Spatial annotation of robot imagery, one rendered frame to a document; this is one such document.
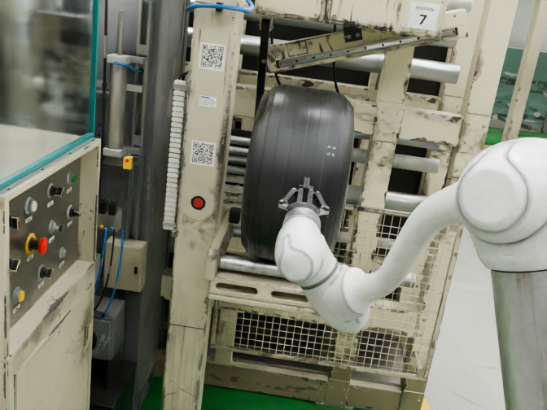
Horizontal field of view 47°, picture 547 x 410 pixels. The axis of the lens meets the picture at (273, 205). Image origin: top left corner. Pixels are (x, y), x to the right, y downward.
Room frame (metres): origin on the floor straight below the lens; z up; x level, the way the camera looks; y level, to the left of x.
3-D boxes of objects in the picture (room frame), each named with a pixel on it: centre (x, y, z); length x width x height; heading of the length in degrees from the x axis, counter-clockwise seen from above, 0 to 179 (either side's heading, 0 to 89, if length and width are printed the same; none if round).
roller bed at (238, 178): (2.31, 0.18, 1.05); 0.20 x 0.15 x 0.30; 88
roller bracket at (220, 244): (1.93, 0.15, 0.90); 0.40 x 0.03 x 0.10; 178
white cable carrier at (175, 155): (1.89, 0.32, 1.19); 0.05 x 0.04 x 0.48; 178
